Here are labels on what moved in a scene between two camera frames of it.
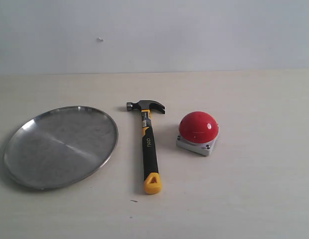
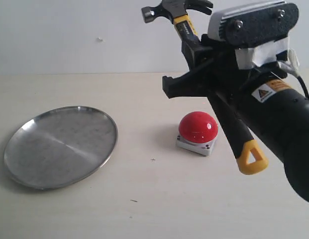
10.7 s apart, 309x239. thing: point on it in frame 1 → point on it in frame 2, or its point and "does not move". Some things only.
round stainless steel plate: [60, 147] does not move
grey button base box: [205, 149] does not move
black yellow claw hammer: [152, 179] → [252, 159]
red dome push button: [198, 127] does not move
